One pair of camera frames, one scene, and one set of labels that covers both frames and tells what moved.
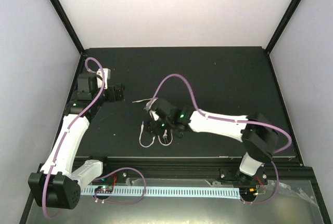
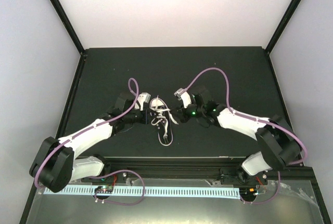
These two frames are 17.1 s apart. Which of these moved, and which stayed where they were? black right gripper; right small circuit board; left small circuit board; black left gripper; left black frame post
Moved: black right gripper; black left gripper
Stayed: left black frame post; right small circuit board; left small circuit board
